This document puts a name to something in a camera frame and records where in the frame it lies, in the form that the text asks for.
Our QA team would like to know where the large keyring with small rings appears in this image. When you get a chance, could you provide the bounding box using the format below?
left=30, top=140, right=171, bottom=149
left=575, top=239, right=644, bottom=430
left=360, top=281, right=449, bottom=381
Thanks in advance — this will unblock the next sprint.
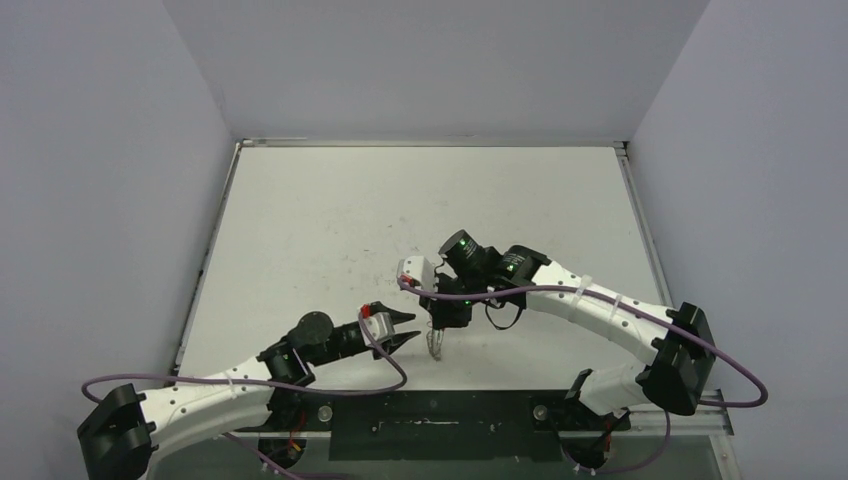
left=426, top=319, right=444, bottom=361

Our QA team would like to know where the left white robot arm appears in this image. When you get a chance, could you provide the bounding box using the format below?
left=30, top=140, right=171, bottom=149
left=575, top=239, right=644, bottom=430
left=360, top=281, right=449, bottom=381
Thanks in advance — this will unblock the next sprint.
left=77, top=302, right=417, bottom=479

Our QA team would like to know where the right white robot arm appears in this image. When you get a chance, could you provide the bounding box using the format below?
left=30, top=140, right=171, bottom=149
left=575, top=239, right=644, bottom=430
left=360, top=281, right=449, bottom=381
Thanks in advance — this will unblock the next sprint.
left=397, top=230, right=716, bottom=429

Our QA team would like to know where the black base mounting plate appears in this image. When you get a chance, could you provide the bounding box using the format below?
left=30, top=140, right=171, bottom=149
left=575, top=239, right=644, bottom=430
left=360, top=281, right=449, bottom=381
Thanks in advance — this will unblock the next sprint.
left=248, top=390, right=631, bottom=462

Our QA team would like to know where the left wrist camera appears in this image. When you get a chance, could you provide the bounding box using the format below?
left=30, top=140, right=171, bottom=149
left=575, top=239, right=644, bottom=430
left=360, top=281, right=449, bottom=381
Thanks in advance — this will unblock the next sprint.
left=360, top=305, right=396, bottom=343

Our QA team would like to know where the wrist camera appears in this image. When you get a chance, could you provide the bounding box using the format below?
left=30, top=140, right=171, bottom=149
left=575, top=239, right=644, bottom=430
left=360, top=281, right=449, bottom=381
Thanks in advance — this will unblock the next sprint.
left=360, top=305, right=396, bottom=343
left=396, top=256, right=436, bottom=292

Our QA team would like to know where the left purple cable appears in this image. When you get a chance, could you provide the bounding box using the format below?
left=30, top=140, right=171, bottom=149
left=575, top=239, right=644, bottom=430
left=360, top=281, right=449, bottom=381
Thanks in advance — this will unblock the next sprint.
left=80, top=311, right=409, bottom=480

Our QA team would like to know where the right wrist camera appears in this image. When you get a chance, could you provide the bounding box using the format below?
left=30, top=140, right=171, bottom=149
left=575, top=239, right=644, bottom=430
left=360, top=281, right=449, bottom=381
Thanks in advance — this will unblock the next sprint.
left=396, top=256, right=436, bottom=292

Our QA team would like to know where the aluminium frame rail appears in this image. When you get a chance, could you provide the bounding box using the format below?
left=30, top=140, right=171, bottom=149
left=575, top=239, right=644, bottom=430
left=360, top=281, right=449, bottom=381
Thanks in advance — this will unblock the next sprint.
left=624, top=404, right=734, bottom=437

